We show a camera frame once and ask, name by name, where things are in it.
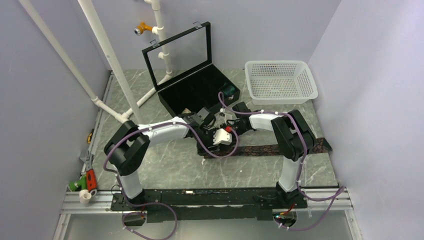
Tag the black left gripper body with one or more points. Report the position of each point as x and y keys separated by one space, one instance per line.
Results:
x=206 y=137

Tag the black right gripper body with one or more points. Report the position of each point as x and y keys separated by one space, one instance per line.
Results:
x=239 y=129

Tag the navy orange paisley tie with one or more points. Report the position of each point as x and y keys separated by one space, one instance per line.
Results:
x=322 y=146

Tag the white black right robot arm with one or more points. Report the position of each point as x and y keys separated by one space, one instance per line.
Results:
x=294 y=137

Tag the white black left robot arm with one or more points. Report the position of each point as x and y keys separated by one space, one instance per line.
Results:
x=128 y=146

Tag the rolled gold tie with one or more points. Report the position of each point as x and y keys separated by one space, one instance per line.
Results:
x=186 y=111

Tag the rolled teal tie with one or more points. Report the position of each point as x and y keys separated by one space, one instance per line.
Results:
x=228 y=90

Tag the white plastic mesh basket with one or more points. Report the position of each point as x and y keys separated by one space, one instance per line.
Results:
x=280 y=82

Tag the black tie storage box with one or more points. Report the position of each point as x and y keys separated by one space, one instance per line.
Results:
x=183 y=74

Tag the orange webcam on pipe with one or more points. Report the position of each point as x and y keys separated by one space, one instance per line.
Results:
x=141 y=28

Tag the green white pipe fitting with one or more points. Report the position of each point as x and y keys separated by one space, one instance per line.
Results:
x=81 y=187

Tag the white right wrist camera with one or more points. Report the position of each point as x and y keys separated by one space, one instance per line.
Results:
x=225 y=116

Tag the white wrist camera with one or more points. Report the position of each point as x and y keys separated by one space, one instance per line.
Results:
x=221 y=136
x=225 y=116

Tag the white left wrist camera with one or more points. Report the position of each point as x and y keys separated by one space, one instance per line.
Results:
x=221 y=136

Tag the white pvc pipe frame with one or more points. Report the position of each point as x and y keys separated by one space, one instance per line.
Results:
x=104 y=52

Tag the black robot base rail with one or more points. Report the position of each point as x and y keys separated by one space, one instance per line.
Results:
x=259 y=203

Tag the red handled clamp tool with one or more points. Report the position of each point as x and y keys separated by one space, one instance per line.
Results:
x=91 y=179

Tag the aluminium table frame rail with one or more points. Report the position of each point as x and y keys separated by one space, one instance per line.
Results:
x=319 y=198

